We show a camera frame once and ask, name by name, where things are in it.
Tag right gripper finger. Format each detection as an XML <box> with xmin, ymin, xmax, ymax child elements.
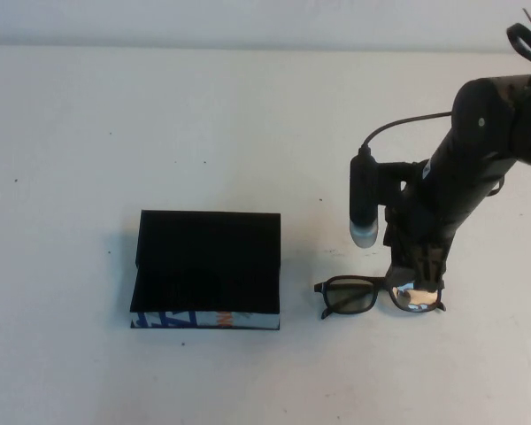
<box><xmin>413</xmin><ymin>246</ymin><xmax>447</xmax><ymax>296</ymax></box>
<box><xmin>385</xmin><ymin>261</ymin><xmax>415</xmax><ymax>289</ymax></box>

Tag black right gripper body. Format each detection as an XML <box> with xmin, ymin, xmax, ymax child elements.
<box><xmin>382</xmin><ymin>176</ymin><xmax>460</xmax><ymax>271</ymax></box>

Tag black framed glasses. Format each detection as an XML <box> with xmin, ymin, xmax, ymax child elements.
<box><xmin>312</xmin><ymin>274</ymin><xmax>448</xmax><ymax>321</ymax></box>

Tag black glasses case printed sides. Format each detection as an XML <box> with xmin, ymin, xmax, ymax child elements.
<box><xmin>129</xmin><ymin>209</ymin><xmax>283</xmax><ymax>332</ymax></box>

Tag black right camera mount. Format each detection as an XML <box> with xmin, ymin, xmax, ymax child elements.
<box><xmin>377</xmin><ymin>161</ymin><xmax>419</xmax><ymax>205</ymax></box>

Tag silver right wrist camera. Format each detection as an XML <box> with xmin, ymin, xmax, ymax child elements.
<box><xmin>348</xmin><ymin>148</ymin><xmax>381</xmax><ymax>249</ymax></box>

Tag black right camera cable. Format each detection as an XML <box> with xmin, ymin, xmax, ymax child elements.
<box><xmin>358</xmin><ymin>19</ymin><xmax>531</xmax><ymax>156</ymax></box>

